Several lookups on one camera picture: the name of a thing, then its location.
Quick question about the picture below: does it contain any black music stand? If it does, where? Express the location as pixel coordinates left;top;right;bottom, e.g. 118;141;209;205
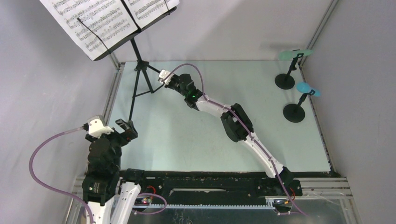
39;0;180;122

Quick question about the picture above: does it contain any sheet music page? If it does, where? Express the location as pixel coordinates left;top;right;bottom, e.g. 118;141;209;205
41;0;138;61
126;0;180;28

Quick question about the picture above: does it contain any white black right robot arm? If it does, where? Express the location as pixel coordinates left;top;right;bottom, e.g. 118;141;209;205
164;74;294;195

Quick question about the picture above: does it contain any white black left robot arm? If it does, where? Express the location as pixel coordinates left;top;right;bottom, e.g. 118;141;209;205
82;115;148;224

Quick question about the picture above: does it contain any black far microphone stand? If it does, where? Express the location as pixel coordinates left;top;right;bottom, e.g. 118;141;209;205
275;53;304;90

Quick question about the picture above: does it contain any black microphone stand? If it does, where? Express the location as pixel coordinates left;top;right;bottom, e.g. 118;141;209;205
275;53;304;90
283;90;316;123

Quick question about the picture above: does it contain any green toy microphone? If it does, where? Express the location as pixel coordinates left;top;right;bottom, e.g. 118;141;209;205
278;49;313;61

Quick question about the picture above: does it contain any black near microphone stand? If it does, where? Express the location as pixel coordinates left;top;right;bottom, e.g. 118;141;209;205
283;90;316;123

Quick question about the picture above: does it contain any blue toy microphone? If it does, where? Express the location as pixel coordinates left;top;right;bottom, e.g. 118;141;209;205
296;82;321;97

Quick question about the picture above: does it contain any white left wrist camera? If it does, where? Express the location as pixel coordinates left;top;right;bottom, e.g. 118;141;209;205
87;115;114;138

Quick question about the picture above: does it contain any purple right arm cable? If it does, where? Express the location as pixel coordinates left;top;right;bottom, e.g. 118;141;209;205
168;63;310;217

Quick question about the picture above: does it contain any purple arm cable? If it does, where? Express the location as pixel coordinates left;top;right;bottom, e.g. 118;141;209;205
29;126;95;224
168;63;310;217

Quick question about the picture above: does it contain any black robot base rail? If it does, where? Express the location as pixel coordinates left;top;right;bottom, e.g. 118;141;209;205
120;168;303;207

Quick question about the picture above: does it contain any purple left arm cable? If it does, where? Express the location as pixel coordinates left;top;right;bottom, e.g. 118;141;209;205
29;126;95;224

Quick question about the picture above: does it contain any aluminium table frame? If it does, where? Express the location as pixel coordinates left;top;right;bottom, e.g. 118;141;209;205
72;70;358;224

